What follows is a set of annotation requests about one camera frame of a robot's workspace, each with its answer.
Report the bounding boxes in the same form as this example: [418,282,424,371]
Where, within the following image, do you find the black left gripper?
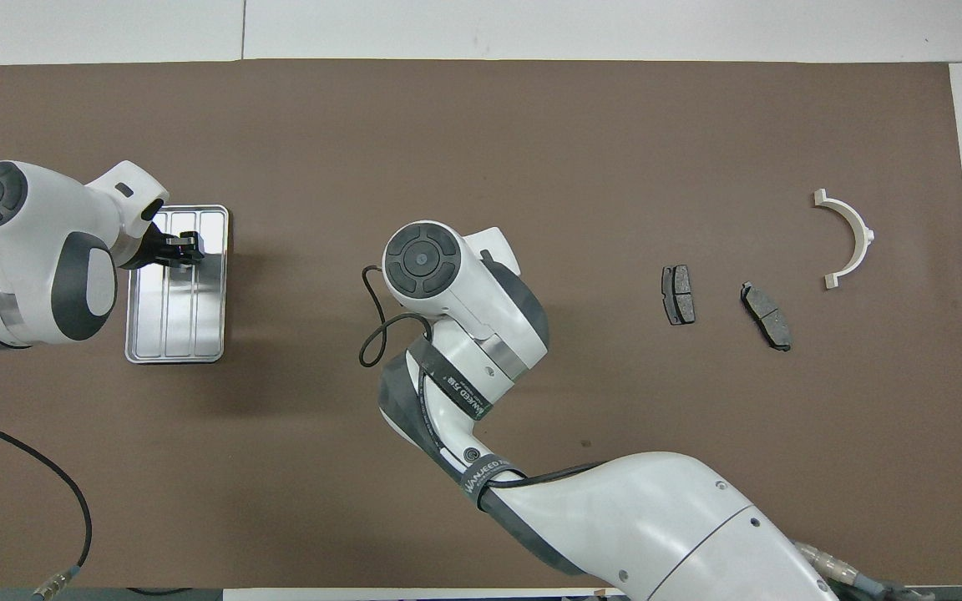
[119,209,206,270]

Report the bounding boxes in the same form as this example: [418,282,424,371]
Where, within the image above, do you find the silver metal tray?
[124,205,230,365]

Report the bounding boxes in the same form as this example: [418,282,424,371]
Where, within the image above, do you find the brown table mat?
[0,58,962,590]

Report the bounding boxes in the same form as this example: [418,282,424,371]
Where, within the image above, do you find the rectangular dark brake pad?
[661,265,696,326]

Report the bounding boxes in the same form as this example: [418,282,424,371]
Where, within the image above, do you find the curved dark brake pad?
[740,281,793,352]

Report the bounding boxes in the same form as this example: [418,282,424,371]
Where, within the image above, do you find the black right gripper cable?
[358,265,433,368]

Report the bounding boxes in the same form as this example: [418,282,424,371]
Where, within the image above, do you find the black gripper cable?
[358,265,433,368]
[0,412,94,601]

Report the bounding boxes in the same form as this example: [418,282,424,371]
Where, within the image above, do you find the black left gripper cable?
[0,412,94,601]

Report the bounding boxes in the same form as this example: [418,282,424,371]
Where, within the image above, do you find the white half-ring bracket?
[813,189,876,290]

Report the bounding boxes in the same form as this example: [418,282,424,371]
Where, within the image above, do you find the black right base cable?
[794,541,941,601]

